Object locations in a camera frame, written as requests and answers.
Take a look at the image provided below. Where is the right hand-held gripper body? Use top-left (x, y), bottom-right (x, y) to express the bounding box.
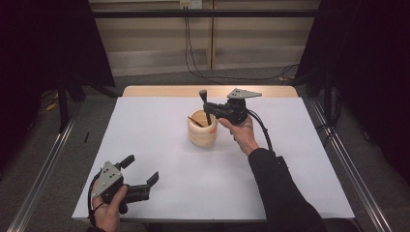
top-left (221, 87), bottom-right (263, 127)

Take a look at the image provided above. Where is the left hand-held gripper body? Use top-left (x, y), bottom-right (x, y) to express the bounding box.
top-left (91, 160), bottom-right (151, 216)

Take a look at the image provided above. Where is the black makeup brush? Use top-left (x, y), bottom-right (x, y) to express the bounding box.
top-left (198, 89), bottom-right (214, 127)

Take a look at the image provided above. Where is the person's right hand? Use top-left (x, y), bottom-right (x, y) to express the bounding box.
top-left (218, 115), bottom-right (261, 158)

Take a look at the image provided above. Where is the person's left hand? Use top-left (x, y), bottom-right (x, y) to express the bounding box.
top-left (91, 185), bottom-right (130, 232)

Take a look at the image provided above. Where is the white table sheet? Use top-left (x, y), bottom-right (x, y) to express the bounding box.
top-left (71, 96), bottom-right (356, 223)

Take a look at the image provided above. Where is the wooden table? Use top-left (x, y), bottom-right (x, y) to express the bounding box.
top-left (121, 84), bottom-right (299, 99)

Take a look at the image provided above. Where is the black horizontal bar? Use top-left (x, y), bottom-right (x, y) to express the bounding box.
top-left (91, 9), bottom-right (321, 19)

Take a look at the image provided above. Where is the black curtain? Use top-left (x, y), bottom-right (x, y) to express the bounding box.
top-left (293, 0), bottom-right (410, 187)
top-left (0, 0), bottom-right (116, 173)

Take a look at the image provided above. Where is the left hand-held gripper cable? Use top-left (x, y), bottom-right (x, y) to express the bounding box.
top-left (86, 173), bottom-right (104, 227)

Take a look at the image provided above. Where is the hand-held gripper cable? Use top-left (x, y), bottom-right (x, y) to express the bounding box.
top-left (86, 173), bottom-right (104, 227)
top-left (247, 108), bottom-right (276, 153)

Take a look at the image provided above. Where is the right hand-held gripper cable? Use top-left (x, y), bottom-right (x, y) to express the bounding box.
top-left (247, 108), bottom-right (276, 153)

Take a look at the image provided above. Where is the black wall cable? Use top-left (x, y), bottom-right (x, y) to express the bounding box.
top-left (187, 17), bottom-right (300, 82)
top-left (184, 8), bottom-right (226, 86)

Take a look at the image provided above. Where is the wooden wall post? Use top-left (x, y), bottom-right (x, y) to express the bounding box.
top-left (207, 0), bottom-right (217, 71)

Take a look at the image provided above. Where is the aluminium floor rail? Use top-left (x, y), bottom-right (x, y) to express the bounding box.
top-left (6, 100), bottom-right (85, 232)
top-left (308, 98), bottom-right (394, 232)

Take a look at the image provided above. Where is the black stand post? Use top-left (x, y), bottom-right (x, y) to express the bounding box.
top-left (57, 76), bottom-right (71, 133)

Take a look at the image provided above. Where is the white wall outlet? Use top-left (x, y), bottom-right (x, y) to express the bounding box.
top-left (179, 0), bottom-right (203, 10)

